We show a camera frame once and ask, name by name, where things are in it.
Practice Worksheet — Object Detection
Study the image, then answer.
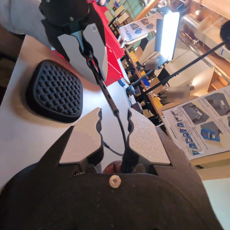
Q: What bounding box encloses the dark grey usb hub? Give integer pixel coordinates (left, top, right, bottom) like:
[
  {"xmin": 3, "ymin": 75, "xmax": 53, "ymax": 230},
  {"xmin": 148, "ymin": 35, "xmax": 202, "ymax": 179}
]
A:
[{"xmin": 87, "ymin": 56, "xmax": 128, "ymax": 157}]

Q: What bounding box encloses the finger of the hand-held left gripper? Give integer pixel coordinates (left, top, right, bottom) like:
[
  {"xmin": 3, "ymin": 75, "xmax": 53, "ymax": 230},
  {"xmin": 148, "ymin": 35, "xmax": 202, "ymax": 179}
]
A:
[
  {"xmin": 83, "ymin": 23, "xmax": 108, "ymax": 81},
  {"xmin": 57, "ymin": 33, "xmax": 98, "ymax": 85}
]

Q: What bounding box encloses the printed instruction sheet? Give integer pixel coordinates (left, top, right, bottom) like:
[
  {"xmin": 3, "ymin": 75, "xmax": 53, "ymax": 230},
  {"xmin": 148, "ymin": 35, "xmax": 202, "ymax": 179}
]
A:
[
  {"xmin": 119, "ymin": 17, "xmax": 157, "ymax": 45},
  {"xmin": 162, "ymin": 85, "xmax": 230, "ymax": 160}
]

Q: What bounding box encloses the rectangular light panel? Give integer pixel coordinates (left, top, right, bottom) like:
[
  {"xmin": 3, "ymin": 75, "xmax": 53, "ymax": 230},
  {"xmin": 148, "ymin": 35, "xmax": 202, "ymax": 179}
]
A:
[{"xmin": 155, "ymin": 6, "xmax": 181, "ymax": 62}]

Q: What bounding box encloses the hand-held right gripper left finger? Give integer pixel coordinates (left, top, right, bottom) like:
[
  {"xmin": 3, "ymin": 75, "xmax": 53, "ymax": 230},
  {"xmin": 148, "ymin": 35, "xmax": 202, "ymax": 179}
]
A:
[{"xmin": 59, "ymin": 107, "xmax": 104, "ymax": 166}]

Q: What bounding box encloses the small grey device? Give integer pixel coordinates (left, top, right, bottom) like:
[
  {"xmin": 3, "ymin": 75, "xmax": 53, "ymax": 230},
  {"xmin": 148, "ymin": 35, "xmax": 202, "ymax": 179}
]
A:
[{"xmin": 126, "ymin": 85, "xmax": 140, "ymax": 96}]

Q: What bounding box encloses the red plastic bin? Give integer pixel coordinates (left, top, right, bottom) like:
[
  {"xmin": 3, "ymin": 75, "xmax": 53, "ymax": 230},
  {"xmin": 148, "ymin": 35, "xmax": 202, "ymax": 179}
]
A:
[{"xmin": 52, "ymin": 0, "xmax": 125, "ymax": 86}]

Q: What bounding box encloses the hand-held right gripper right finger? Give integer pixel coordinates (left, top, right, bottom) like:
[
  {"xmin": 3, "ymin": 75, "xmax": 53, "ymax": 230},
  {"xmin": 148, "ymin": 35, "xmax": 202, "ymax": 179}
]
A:
[{"xmin": 120, "ymin": 108, "xmax": 171, "ymax": 173}]

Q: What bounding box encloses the black textured pad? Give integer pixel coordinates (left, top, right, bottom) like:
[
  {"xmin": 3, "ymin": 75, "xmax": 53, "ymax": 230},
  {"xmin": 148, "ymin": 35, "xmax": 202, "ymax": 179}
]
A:
[{"xmin": 26, "ymin": 59, "xmax": 83, "ymax": 123}]

